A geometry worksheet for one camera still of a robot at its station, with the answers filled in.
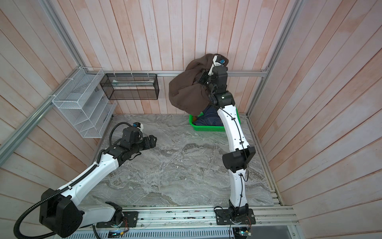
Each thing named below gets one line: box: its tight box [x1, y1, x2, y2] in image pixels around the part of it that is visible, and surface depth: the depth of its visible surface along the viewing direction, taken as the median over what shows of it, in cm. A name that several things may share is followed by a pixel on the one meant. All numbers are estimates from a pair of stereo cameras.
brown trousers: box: [168, 53, 229, 117], surface depth 75 cm
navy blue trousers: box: [192, 105, 224, 126], surface depth 109 cm
